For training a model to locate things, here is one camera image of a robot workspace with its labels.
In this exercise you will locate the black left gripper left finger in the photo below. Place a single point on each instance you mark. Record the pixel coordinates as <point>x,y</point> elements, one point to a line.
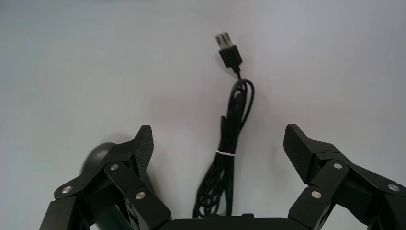
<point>123,177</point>

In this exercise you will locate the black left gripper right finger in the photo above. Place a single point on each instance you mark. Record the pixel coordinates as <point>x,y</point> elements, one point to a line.
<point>330,177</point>

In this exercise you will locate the black computer mouse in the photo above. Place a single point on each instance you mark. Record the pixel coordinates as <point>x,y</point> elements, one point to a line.
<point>98,155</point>

